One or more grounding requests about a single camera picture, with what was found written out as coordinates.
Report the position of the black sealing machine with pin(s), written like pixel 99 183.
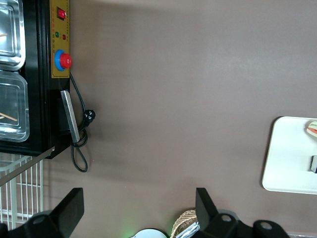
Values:
pixel 42 99

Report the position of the cream plastic tray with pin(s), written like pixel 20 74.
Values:
pixel 284 158

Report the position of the crossed wooden sticks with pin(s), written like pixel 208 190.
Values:
pixel 10 117

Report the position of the wicker basket with foil containers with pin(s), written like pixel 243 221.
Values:
pixel 183 219

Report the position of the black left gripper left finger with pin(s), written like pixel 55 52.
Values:
pixel 67 210

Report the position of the red emergency stop button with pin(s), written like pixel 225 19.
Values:
pixel 65 60

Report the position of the steel tray with one stick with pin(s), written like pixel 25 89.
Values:
pixel 12 29

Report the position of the red rocker switch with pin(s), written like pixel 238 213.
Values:
pixel 62 13

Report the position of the grey metal strip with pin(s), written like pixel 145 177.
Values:
pixel 24 168

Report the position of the triangle sandwich without label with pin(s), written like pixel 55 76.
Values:
pixel 312 130

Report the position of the single wooden stick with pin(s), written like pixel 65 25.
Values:
pixel 3 35

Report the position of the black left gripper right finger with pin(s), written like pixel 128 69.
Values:
pixel 205 213

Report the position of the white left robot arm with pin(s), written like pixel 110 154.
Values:
pixel 149 234

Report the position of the stacked foil containers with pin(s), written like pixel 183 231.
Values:
pixel 189 230

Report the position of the steel tray with crossed sticks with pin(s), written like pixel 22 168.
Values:
pixel 12 99

